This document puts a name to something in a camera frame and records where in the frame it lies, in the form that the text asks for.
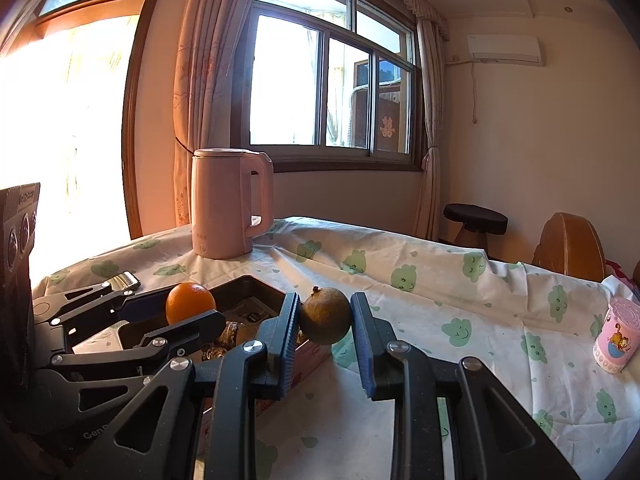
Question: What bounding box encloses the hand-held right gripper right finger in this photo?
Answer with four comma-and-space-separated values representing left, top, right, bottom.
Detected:
350, 292, 581, 480

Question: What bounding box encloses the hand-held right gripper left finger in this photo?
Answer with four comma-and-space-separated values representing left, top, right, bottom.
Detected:
62, 292, 302, 480

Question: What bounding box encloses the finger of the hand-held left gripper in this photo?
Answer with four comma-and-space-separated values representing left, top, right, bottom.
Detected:
49, 309, 227, 377
32, 281, 169, 347

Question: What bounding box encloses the small smooth orange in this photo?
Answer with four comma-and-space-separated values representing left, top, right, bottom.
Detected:
166, 283, 217, 326

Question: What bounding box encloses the brown longan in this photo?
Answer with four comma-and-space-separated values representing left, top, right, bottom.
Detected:
299, 286, 352, 346

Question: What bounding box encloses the pink tin box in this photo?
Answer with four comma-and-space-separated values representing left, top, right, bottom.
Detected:
75, 275, 332, 421

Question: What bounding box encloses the smartphone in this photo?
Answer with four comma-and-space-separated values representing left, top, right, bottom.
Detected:
107, 271, 141, 291

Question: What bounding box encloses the printed paper leaflet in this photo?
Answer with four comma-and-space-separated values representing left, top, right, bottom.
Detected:
225, 296, 281, 331

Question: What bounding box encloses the white green-print tablecloth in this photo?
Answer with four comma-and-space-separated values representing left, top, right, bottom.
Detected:
32, 216, 640, 480

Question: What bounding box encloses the pink electric kettle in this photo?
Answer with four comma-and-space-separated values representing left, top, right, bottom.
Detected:
191, 148, 275, 260

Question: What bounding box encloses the black round stool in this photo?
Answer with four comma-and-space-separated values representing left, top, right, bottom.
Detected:
443, 203, 508, 248

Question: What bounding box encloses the narrow beige curtain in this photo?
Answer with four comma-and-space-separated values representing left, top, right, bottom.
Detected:
414, 15, 449, 241

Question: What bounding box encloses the brown leather armchair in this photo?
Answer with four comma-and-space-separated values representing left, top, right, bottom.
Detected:
531, 212, 608, 281

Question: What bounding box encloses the wide beige curtain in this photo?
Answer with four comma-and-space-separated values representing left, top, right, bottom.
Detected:
172, 0, 268, 228

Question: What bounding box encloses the pink cartoon cup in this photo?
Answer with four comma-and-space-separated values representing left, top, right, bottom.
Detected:
593, 296, 640, 375

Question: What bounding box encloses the sliding window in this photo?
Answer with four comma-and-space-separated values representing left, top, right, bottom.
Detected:
240, 0, 426, 167

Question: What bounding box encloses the red cloth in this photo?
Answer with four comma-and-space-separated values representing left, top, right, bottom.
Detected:
605, 257, 640, 291

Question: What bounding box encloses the white air conditioner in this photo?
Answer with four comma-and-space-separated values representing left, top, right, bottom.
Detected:
466, 35, 544, 67

